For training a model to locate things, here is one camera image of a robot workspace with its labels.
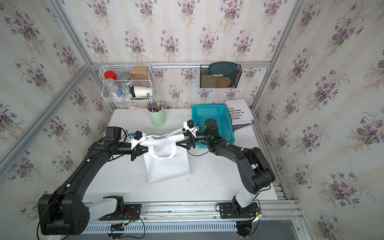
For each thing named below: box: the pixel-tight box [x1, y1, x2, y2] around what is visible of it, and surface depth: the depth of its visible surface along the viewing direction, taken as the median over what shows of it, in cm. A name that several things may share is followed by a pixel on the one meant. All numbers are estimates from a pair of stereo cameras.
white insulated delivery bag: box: [139, 128, 191, 184], surface depth 76 cm
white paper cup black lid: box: [129, 85, 152, 98], surface depth 95 cm
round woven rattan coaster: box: [216, 77, 231, 88], surface depth 100 cm
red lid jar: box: [104, 70, 118, 81], surface depth 94 cm
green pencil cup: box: [148, 102, 166, 127], surface depth 105 cm
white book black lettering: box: [224, 99, 254, 125], surface depth 109 cm
